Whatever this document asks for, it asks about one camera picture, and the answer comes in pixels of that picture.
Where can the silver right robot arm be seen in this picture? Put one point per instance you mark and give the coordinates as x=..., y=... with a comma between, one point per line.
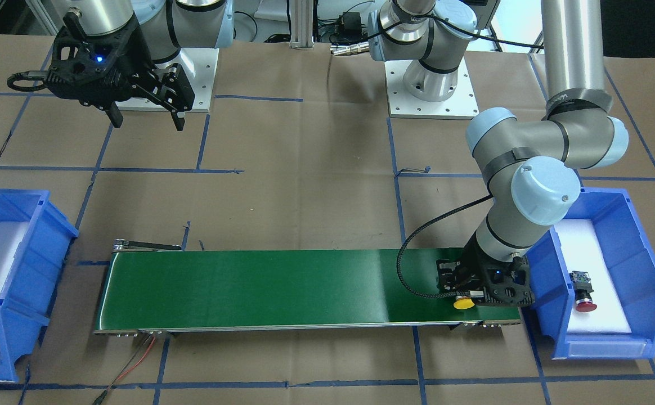
x=167, y=26

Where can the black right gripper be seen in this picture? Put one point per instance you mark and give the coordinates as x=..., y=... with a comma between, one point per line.
x=134, y=52

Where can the blue destination bin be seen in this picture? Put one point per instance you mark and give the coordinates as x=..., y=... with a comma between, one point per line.
x=29, y=290

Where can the yellow mushroom push button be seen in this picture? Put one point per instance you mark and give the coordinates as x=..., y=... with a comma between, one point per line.
x=469, y=298

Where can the white foam pad source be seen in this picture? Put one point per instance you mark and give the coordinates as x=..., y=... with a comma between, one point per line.
x=581, y=250

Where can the green conveyor belt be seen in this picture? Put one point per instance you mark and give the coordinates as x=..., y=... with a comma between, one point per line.
x=251, y=290

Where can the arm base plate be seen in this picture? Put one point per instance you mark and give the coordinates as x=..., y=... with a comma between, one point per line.
x=414, y=92
x=131, y=81

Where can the red mushroom push button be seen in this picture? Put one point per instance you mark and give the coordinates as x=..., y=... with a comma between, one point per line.
x=581, y=281

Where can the blue source bin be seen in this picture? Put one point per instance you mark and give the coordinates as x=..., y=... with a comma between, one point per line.
x=630, y=261

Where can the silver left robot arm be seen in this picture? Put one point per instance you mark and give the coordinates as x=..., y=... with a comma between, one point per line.
x=529, y=168

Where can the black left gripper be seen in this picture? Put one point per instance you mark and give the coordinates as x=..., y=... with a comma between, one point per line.
x=470, y=260

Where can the aluminium frame post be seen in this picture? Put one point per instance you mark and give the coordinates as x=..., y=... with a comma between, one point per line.
x=302, y=17

